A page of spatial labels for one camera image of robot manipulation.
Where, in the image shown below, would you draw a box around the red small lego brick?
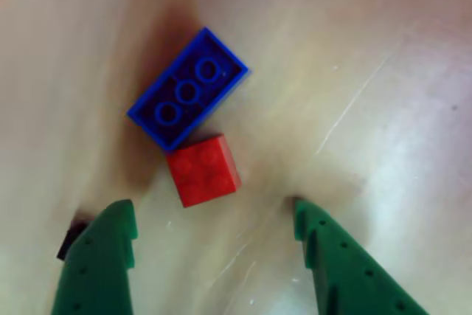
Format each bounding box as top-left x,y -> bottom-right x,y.
164,134 -> 243,208

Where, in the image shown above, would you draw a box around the black small lego brick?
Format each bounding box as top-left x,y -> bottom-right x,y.
56,218 -> 89,260

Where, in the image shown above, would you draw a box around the blue two-by-three lego brick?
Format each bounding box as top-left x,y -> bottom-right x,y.
125,26 -> 251,152

